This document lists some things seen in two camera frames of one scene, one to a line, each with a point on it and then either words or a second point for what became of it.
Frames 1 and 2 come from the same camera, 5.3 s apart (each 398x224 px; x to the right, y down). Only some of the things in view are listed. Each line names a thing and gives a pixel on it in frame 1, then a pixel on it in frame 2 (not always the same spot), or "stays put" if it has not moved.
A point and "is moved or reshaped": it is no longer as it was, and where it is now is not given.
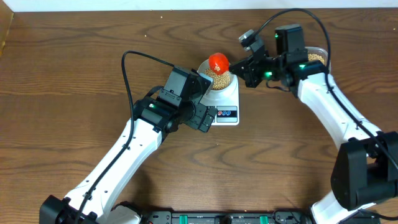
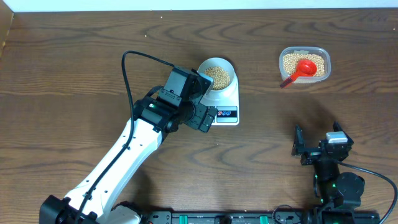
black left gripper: (199, 111) stays put
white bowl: (221, 81) stays put
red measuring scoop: (218, 63) is moved or reshaped
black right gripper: (249, 75) to (298, 146)
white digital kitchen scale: (227, 104) stays put
